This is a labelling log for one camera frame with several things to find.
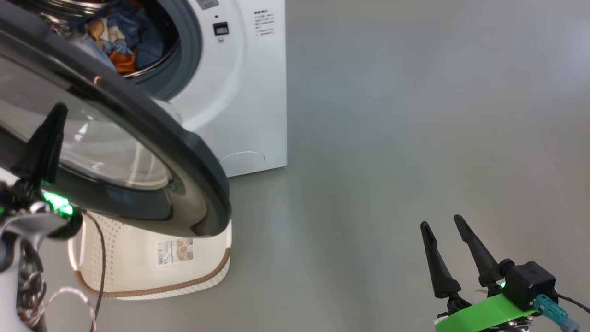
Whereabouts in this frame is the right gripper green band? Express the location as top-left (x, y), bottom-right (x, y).
top-left (420, 214), bottom-right (540, 332)

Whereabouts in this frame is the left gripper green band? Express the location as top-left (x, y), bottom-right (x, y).
top-left (0, 104), bottom-right (83, 241)

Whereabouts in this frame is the dark grey round washer door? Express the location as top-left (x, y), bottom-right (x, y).
top-left (0, 0), bottom-right (232, 238)

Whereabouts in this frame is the blue cartoon print clothing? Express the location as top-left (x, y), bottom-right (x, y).
top-left (82, 0), bottom-right (167, 75)

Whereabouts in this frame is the cream perforated laundry basket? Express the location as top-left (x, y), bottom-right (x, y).
top-left (68, 213), bottom-right (232, 301)

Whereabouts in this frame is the printed sticker inside basket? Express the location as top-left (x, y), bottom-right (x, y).
top-left (155, 237), bottom-right (195, 267)

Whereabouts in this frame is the white front-load washing machine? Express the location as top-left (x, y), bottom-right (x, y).
top-left (28, 0), bottom-right (289, 178)

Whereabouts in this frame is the teal right camera cable connector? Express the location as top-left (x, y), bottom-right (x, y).
top-left (533, 294), bottom-right (581, 332)

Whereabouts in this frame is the black right camera cable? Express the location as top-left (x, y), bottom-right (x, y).
top-left (555, 292), bottom-right (590, 315)

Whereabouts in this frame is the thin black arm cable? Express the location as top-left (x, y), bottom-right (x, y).
top-left (84, 211), bottom-right (107, 320)

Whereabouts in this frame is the thin white red wire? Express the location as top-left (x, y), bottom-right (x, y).
top-left (27, 286), bottom-right (97, 332)

